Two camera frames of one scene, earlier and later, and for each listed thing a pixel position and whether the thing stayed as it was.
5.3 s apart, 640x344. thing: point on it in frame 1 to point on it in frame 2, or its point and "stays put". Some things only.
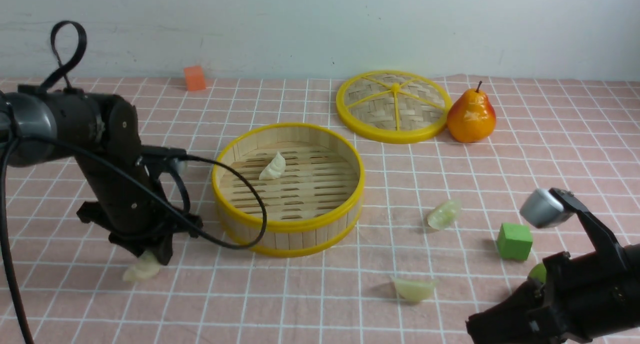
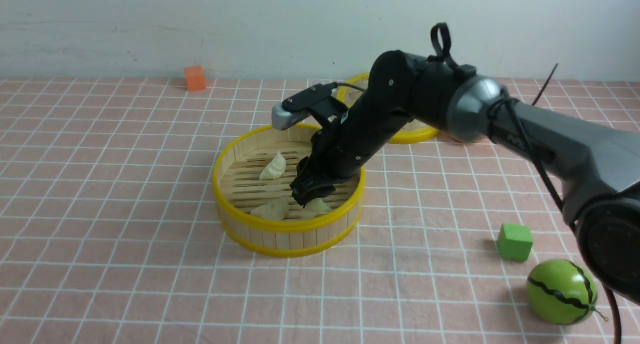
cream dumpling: (145, 267) to (276, 209)
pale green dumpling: (445, 214) to (315, 206)
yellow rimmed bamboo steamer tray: (312, 179) stays put
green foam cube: (514, 241) stays put
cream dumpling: (274, 169) stays put
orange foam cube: (195, 78) stays put
